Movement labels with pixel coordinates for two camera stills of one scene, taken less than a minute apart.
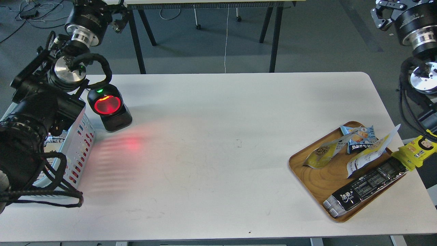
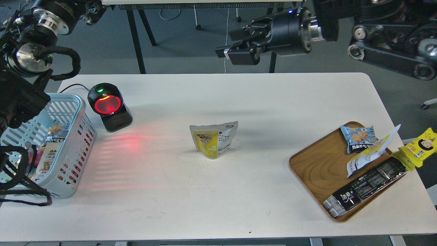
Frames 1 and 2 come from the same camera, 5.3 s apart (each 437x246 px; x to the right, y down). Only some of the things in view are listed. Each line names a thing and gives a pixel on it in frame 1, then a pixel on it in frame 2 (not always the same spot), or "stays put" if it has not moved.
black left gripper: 107,11 → 94,10
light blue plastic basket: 65,154 stays put
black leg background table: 139,5 stays put
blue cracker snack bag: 360,138 stays put
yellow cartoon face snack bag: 413,154 stays put
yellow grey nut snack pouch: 320,156 → 213,140
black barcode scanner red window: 106,100 stays put
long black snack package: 342,200 stays put
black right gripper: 386,10 → 288,32
